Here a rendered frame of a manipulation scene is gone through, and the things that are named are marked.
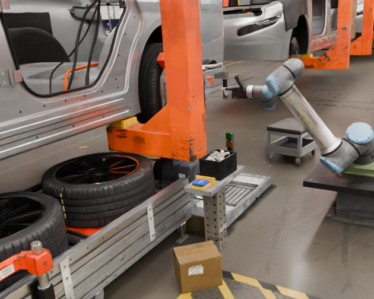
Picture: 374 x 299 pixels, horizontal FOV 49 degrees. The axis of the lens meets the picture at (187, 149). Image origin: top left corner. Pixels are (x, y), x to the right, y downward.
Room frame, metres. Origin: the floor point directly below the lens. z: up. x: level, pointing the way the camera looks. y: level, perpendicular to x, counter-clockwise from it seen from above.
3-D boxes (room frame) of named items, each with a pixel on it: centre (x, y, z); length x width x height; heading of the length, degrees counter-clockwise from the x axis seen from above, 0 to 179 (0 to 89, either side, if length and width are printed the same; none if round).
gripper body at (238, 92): (2.93, -0.42, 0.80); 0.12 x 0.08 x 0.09; 57
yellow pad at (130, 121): (2.66, 0.41, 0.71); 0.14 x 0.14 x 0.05; 57
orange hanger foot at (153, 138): (2.57, 0.27, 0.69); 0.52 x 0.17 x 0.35; 57
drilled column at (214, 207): (2.18, -0.14, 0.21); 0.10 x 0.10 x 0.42; 57
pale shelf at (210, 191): (2.20, -0.16, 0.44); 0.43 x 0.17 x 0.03; 147
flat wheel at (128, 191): (2.33, 0.55, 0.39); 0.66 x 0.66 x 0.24
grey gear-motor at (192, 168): (2.70, 0.11, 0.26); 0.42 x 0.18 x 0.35; 57
